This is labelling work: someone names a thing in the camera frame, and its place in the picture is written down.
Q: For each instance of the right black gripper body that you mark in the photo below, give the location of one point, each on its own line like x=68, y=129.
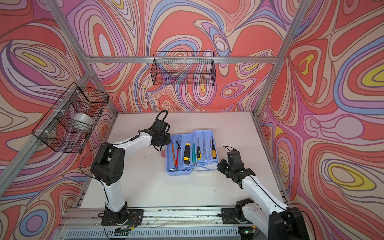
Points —
x=225, y=168

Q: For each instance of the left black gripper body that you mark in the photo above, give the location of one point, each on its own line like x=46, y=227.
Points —
x=165, y=139

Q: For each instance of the clear handle screwdriver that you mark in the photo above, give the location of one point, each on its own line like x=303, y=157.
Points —
x=210, y=151

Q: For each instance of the small silver screwdriver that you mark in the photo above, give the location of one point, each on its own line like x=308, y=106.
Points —
x=204, y=152

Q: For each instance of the black yellow small screwdriver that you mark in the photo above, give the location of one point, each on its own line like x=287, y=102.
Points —
x=199, y=152

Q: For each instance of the yellow black utility knife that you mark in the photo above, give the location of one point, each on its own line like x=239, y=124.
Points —
x=187, y=153

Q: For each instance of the white blue plastic tool box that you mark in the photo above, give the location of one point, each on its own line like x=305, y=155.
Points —
x=201, y=166

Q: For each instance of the red handled pliers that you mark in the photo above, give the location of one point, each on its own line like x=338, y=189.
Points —
x=175, y=161

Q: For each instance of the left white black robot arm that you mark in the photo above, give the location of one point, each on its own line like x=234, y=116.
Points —
x=108, y=166

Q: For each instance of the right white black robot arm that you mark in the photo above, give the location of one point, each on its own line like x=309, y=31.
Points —
x=273, y=218

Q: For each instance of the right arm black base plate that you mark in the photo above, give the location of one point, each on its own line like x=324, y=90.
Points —
x=246, y=215

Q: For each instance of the aluminium mounting rail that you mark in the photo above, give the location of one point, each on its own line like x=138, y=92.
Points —
x=151, y=217

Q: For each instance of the black wire basket back wall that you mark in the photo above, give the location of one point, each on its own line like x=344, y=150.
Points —
x=183, y=68

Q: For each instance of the black wire basket wall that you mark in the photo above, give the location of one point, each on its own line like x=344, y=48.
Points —
x=62, y=134
x=183, y=68

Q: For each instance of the grey duct tape roll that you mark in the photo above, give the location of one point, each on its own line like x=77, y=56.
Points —
x=83, y=119

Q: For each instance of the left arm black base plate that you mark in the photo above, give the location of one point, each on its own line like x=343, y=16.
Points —
x=129, y=217

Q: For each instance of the black wire basket left wall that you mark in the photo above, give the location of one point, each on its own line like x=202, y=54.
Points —
x=62, y=134

